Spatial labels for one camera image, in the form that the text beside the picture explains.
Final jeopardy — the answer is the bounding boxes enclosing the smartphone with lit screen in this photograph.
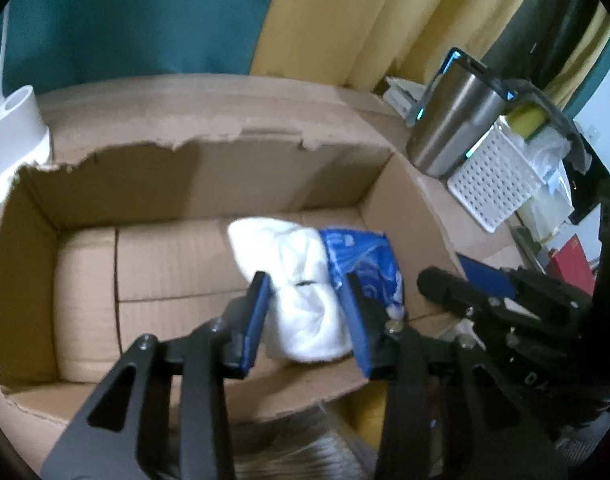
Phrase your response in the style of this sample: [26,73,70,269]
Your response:
[406,46,521,162]

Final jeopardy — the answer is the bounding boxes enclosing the bag of cotton swabs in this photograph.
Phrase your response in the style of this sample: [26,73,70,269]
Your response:
[231,405,376,479]

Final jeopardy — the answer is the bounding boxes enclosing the white and grey sock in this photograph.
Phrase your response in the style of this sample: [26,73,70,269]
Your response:
[227,217,352,363]

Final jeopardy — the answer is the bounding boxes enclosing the white desk lamp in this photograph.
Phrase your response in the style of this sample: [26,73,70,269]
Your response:
[0,4,53,208]

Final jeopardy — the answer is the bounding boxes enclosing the clear plastic bags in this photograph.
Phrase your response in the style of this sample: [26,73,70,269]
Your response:
[518,127,574,242]

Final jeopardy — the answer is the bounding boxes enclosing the grey cloth on basket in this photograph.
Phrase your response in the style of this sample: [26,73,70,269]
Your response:
[478,76,592,174]

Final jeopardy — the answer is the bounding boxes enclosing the teal curtain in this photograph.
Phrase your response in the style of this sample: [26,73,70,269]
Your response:
[0,0,271,93]

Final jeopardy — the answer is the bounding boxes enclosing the yellow curtain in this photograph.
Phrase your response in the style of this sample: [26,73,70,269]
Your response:
[249,0,610,111]

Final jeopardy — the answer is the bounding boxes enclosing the white perforated plastic basket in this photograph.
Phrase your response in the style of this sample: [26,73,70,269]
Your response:
[447,119,544,233]

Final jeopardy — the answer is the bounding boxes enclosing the red box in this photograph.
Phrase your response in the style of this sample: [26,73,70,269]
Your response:
[546,235,596,296]

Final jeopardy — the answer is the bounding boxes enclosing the open cardboard box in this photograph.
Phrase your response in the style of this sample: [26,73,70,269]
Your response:
[0,129,469,424]

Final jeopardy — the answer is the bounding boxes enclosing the blue Vinda tissue pack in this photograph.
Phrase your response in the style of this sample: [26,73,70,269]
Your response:
[319,228,406,320]

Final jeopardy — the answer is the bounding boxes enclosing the yellow green sponge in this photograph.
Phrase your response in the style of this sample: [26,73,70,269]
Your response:
[506,103,549,140]

